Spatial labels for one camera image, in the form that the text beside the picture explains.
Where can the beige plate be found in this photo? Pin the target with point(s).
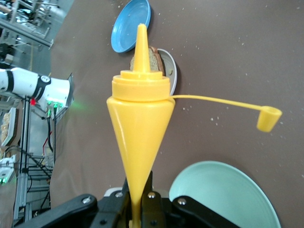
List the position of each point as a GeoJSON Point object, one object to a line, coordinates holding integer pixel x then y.
{"type": "Point", "coordinates": [171, 71]}

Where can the mint green plate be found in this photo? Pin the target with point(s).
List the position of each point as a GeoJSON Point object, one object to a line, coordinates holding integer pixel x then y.
{"type": "Point", "coordinates": [225, 194]}

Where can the aluminium frame rack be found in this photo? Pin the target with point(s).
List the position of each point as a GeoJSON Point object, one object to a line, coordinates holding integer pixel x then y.
{"type": "Point", "coordinates": [25, 133]}

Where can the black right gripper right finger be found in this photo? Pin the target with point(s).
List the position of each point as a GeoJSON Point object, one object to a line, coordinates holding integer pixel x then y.
{"type": "Point", "coordinates": [166, 213]}

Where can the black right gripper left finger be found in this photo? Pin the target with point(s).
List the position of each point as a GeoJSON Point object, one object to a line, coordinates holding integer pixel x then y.
{"type": "Point", "coordinates": [78, 213]}

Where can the brown bread slice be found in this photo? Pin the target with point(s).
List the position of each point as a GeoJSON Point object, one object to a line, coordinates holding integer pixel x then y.
{"type": "Point", "coordinates": [154, 61]}

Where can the yellow squeeze bottle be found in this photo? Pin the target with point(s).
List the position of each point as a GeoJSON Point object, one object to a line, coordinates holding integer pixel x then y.
{"type": "Point", "coordinates": [140, 118]}

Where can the white tray with food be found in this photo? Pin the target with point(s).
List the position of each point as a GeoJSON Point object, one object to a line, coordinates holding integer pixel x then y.
{"type": "Point", "coordinates": [12, 128]}

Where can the blue plate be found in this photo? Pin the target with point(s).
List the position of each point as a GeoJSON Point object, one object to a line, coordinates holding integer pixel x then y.
{"type": "Point", "coordinates": [126, 28]}

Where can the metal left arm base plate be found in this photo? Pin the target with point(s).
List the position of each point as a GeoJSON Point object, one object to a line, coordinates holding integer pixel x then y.
{"type": "Point", "coordinates": [70, 95]}

